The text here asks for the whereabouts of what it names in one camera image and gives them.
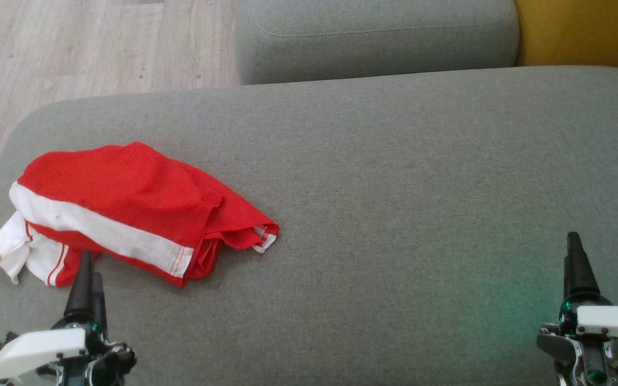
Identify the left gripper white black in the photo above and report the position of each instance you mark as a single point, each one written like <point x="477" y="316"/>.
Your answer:
<point x="35" y="348"/>

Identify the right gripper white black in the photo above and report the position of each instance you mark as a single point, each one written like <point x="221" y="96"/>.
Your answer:
<point x="609" y="321"/>

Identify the red white lettered jersey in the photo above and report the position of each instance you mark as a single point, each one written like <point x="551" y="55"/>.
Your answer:
<point x="11" y="246"/>

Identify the red shorts white stripe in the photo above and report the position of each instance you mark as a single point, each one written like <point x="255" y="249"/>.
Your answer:
<point x="116" y="182"/>

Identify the grey sofa seat cushion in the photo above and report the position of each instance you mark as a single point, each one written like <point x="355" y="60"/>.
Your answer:
<point x="395" y="214"/>

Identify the yellow cushion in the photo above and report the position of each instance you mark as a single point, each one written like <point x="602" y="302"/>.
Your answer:
<point x="588" y="32"/>

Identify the grey sofa armrest cushion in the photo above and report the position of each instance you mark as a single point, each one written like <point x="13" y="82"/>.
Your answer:
<point x="379" y="43"/>

